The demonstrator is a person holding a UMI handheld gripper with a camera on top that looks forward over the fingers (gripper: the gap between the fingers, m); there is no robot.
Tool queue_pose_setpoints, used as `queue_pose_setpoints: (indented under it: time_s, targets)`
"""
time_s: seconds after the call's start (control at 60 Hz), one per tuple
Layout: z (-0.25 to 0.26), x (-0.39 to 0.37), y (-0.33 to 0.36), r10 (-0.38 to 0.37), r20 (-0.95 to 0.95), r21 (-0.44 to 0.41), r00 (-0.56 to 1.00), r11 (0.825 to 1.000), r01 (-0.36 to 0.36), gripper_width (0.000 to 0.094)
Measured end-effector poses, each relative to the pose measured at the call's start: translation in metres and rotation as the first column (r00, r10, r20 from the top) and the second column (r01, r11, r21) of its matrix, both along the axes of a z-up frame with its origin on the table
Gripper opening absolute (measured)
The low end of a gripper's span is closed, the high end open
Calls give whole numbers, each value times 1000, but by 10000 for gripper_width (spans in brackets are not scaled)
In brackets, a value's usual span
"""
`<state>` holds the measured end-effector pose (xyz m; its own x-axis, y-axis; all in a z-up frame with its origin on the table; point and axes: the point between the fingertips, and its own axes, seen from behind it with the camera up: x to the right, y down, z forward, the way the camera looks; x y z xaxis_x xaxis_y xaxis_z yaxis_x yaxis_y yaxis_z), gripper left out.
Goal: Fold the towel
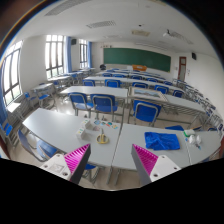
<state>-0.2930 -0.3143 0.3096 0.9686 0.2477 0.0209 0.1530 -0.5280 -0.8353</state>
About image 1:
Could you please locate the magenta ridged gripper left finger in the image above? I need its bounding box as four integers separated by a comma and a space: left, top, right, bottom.
41, 144, 91, 184

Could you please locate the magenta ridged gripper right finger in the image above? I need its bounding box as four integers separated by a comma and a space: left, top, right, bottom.
131, 144, 180, 186

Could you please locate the blue towel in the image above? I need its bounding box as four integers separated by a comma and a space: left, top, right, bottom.
144, 132, 180, 151

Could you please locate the blue chair under front desk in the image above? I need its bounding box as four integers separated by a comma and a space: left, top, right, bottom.
17, 129, 98, 172

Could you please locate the grey front left desk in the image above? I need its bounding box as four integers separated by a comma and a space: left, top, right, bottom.
23, 108, 120, 166

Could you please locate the small white box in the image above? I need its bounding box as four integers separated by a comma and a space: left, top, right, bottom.
76, 128, 86, 139

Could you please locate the grey front right desk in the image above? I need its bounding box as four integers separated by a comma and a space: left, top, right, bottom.
112, 124, 221, 170

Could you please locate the white card box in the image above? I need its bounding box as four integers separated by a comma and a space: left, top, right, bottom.
81, 119, 91, 129

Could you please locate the colourful cards row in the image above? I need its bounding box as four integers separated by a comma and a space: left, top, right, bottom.
94, 120, 118, 129

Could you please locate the blue chair right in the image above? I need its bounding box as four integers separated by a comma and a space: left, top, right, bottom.
133, 99, 161, 126

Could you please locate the blue chair left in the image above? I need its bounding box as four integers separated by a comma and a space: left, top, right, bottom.
69, 92, 93, 117

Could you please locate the blue chair middle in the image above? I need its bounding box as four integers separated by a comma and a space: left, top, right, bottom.
90, 94, 118, 115

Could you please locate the grey second row right desk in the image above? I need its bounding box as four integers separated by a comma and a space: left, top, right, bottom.
128, 87, 205, 115

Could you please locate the grey second row desk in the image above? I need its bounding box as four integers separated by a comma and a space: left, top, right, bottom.
128, 87, 205, 115
61, 86, 128, 99

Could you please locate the grey second row left desk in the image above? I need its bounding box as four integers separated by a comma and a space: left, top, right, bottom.
61, 86, 128, 99

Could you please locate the orange lectern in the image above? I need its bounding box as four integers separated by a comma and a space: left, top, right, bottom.
132, 65, 147, 71

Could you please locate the green chalkboard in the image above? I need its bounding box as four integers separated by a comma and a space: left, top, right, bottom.
104, 48, 171, 72

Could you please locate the left large window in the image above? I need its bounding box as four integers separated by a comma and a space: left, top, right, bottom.
3, 41, 23, 106

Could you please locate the brown door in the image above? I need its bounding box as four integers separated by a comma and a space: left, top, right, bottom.
178, 56, 186, 81

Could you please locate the blue curtain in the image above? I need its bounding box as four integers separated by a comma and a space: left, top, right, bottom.
67, 36, 72, 72

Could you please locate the middle window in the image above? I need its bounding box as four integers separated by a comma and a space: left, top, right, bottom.
45, 35, 64, 79

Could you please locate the ceiling projector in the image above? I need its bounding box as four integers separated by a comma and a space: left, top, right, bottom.
163, 29, 173, 38

